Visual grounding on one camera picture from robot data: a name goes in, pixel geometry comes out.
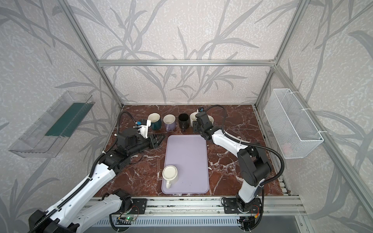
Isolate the aluminium cage frame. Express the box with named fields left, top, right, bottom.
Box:
left=57, top=1, right=373, bottom=217

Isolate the light blue mug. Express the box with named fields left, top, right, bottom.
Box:
left=208, top=115, right=214, bottom=124

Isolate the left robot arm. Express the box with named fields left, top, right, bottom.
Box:
left=29, top=119, right=166, bottom=233

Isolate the clear acrylic wall shelf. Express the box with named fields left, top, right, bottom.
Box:
left=9, top=91, right=95, bottom=158

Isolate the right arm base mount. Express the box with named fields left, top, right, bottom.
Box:
left=221, top=197, right=262, bottom=214

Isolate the black enamel mug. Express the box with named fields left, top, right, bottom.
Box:
left=178, top=113, right=190, bottom=132

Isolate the white faceted mug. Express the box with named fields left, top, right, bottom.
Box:
left=189, top=112, right=198, bottom=127

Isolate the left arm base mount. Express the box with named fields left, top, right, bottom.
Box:
left=121, top=198, right=147, bottom=215

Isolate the white wire mesh basket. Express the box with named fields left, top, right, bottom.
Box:
left=264, top=88, right=324, bottom=159

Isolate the dark green mug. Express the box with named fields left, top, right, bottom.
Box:
left=148, top=113, right=162, bottom=131

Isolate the lavender plastic tray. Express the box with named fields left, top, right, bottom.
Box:
left=161, top=135, right=209, bottom=195

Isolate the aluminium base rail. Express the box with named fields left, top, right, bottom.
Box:
left=60, top=196, right=307, bottom=217

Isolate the lavender mug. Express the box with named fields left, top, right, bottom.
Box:
left=163, top=114, right=176, bottom=132

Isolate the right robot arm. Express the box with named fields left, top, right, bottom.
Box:
left=193, top=105, right=285, bottom=212

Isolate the cream round mug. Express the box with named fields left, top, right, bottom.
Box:
left=162, top=165, right=179, bottom=189

